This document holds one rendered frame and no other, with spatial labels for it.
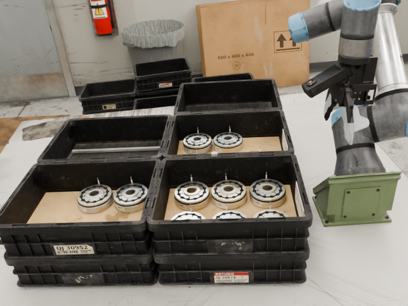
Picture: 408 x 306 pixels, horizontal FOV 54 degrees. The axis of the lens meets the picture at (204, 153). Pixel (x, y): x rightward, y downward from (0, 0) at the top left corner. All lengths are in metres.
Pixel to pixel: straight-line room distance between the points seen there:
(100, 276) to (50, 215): 0.25
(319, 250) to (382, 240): 0.19
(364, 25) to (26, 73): 3.78
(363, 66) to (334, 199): 0.42
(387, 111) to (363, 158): 0.15
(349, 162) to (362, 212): 0.16
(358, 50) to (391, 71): 0.36
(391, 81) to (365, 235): 0.46
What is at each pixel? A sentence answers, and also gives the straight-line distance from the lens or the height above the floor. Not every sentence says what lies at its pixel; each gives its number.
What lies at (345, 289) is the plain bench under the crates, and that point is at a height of 0.70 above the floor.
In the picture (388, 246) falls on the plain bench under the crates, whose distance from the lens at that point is 1.30.
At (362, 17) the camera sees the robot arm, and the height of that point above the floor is 1.34.
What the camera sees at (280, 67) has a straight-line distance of 4.07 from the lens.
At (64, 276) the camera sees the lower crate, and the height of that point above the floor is 0.75.
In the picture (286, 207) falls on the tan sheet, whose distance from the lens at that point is 1.17.
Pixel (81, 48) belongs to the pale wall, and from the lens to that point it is 4.23.
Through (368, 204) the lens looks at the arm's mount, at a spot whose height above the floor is 0.78.
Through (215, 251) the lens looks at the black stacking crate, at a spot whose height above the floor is 0.83.
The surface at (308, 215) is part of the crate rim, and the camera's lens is 1.00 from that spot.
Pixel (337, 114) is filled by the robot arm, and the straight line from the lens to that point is 1.33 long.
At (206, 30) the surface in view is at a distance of 3.93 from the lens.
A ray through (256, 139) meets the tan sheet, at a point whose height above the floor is 0.83.
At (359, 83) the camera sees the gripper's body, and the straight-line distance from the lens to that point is 1.04.
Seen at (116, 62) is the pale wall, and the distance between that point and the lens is 4.22.
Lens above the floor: 1.57
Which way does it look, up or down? 31 degrees down
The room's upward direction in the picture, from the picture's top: 5 degrees counter-clockwise
